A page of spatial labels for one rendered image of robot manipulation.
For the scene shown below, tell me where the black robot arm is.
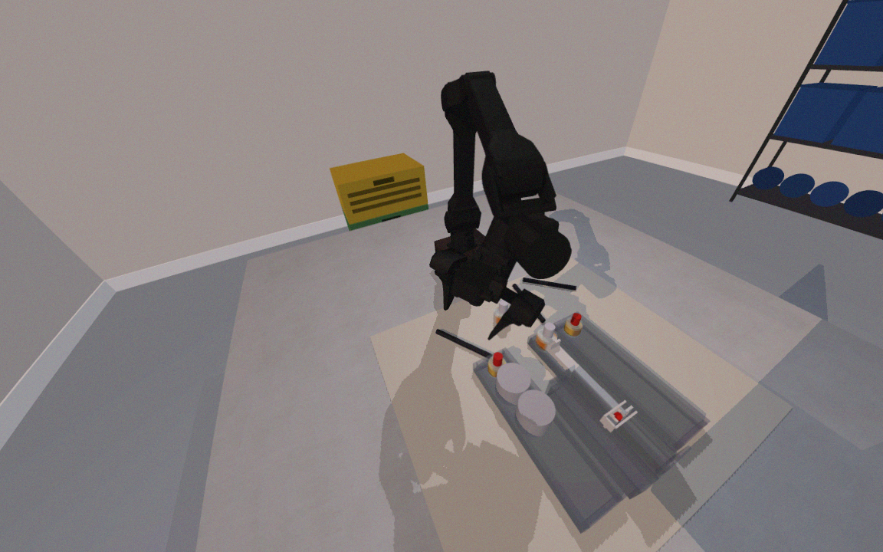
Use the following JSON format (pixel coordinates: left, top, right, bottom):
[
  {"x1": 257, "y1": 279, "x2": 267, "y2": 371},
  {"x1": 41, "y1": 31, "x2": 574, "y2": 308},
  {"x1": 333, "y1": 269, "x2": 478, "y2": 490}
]
[{"x1": 441, "y1": 71, "x2": 572, "y2": 307}]

